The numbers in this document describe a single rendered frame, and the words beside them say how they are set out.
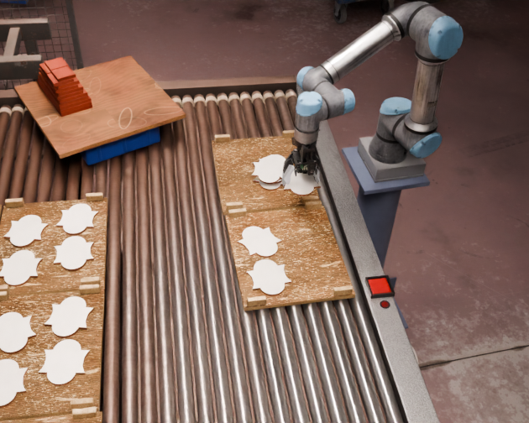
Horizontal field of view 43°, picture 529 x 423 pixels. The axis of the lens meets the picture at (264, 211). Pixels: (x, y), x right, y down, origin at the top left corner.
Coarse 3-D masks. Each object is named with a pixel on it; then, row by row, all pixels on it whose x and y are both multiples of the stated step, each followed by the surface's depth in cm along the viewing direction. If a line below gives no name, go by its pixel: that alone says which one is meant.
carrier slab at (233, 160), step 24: (216, 144) 258; (240, 144) 258; (264, 144) 259; (288, 144) 259; (216, 168) 248; (240, 168) 248; (240, 192) 238; (264, 192) 238; (288, 192) 239; (312, 192) 239
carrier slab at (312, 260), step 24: (264, 216) 230; (288, 216) 230; (312, 216) 230; (288, 240) 221; (312, 240) 222; (240, 264) 213; (288, 264) 213; (312, 264) 214; (336, 264) 214; (240, 288) 206; (288, 288) 206; (312, 288) 207
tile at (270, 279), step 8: (256, 264) 212; (264, 264) 212; (272, 264) 212; (248, 272) 209; (256, 272) 210; (264, 272) 210; (272, 272) 210; (280, 272) 210; (256, 280) 207; (264, 280) 207; (272, 280) 207; (280, 280) 207; (288, 280) 207; (256, 288) 205; (264, 288) 205; (272, 288) 205; (280, 288) 205
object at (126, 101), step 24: (96, 72) 273; (120, 72) 274; (144, 72) 275; (24, 96) 259; (96, 96) 261; (120, 96) 261; (144, 96) 262; (168, 96) 263; (48, 120) 248; (72, 120) 249; (96, 120) 249; (120, 120) 250; (144, 120) 250; (168, 120) 252; (72, 144) 238; (96, 144) 240
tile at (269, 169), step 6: (258, 162) 246; (264, 162) 246; (270, 162) 246; (276, 162) 246; (258, 168) 243; (264, 168) 243; (270, 168) 243; (276, 168) 243; (282, 168) 244; (252, 174) 241; (258, 174) 241; (264, 174) 241; (270, 174) 241; (276, 174) 241; (264, 180) 238; (270, 180) 238; (276, 180) 239
